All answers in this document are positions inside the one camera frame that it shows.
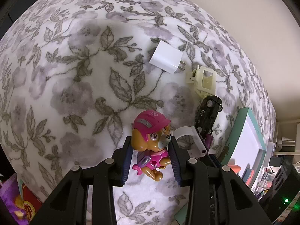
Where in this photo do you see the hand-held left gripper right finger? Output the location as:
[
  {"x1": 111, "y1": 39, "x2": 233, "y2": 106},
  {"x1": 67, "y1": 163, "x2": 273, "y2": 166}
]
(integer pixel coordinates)
[{"x1": 169, "y1": 136, "x2": 272, "y2": 225}]

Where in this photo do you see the white wooden rack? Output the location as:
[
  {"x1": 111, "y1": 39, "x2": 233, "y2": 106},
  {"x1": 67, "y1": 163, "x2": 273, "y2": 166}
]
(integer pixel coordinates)
[{"x1": 275, "y1": 122, "x2": 300, "y2": 155}]

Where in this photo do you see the red printed package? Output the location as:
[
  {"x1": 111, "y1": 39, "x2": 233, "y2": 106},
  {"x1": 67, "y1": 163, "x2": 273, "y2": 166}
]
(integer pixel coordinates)
[{"x1": 22, "y1": 183, "x2": 44, "y2": 223}]

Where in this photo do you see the black toy car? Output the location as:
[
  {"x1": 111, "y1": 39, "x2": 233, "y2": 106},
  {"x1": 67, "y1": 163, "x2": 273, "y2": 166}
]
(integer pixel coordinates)
[{"x1": 196, "y1": 95, "x2": 223, "y2": 134}]

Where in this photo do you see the black power adapter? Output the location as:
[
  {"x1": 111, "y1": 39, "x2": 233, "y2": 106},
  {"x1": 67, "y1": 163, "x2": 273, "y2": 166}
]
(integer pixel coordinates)
[{"x1": 269, "y1": 157, "x2": 283, "y2": 167}]

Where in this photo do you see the purple lighter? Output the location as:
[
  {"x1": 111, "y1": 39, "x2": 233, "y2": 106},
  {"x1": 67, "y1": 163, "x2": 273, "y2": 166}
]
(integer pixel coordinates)
[{"x1": 205, "y1": 133, "x2": 214, "y2": 149}]

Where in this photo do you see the white wall charger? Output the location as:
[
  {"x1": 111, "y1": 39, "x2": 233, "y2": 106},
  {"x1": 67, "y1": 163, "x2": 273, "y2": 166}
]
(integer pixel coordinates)
[{"x1": 149, "y1": 40, "x2": 187, "y2": 74}]

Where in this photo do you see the teal shallow box tray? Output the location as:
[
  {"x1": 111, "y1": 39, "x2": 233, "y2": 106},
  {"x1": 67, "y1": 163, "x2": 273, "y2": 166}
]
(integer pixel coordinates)
[{"x1": 175, "y1": 106, "x2": 268, "y2": 225}]

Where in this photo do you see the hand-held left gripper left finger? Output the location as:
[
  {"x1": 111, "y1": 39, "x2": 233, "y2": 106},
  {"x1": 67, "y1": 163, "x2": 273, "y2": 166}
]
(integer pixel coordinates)
[{"x1": 29, "y1": 136, "x2": 132, "y2": 225}]

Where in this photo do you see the cream hair claw clip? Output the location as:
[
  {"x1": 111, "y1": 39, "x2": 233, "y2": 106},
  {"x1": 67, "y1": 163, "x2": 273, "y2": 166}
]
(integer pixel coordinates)
[{"x1": 186, "y1": 66, "x2": 217, "y2": 99}]

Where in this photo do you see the pink-capped dog toy figure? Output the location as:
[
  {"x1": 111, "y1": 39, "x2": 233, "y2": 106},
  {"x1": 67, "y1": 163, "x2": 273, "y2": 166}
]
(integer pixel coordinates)
[{"x1": 132, "y1": 110, "x2": 173, "y2": 182}]

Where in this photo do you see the purple printed package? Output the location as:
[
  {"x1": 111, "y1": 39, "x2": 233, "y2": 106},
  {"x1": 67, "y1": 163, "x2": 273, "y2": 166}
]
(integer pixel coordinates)
[{"x1": 0, "y1": 176, "x2": 24, "y2": 221}]

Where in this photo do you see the white wristband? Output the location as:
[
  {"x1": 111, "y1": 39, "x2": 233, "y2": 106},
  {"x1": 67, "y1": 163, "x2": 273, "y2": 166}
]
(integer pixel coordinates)
[{"x1": 175, "y1": 126, "x2": 209, "y2": 157}]

